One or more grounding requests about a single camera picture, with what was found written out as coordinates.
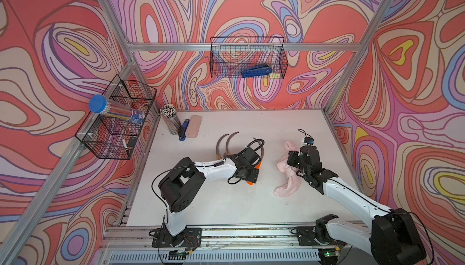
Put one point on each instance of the cup of pencils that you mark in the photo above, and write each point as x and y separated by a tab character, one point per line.
170	116

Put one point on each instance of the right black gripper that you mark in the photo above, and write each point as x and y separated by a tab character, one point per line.
292	156

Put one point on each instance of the black wire basket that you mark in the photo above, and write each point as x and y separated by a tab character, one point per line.
112	138
230	55

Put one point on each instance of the aluminium rail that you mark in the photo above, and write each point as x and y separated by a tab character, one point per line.
225	245

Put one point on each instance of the black wire basket back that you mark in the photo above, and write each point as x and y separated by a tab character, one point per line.
230	55

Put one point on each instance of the clear tube blue cap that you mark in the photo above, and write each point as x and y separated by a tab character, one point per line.
98	104

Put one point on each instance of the pink rag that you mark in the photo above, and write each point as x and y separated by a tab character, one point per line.
293	181

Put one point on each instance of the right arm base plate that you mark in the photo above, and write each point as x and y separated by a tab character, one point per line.
307	236

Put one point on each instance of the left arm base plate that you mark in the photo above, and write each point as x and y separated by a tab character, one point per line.
178	237

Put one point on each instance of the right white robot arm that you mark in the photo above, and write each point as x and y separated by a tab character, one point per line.
389	235

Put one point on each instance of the black wire basket left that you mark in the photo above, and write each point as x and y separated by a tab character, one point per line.
112	138

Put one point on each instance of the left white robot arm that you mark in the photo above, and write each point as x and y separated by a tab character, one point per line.
181	184

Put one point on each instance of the wooden handled sickle right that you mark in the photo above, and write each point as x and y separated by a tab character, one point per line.
227	146

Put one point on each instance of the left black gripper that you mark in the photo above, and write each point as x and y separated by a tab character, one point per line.
254	176

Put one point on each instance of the pink case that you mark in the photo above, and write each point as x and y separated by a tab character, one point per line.
193	127

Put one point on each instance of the blue tool in basket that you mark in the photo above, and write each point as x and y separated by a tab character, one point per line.
256	71

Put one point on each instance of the blue stapler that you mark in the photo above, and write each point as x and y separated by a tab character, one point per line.
182	130

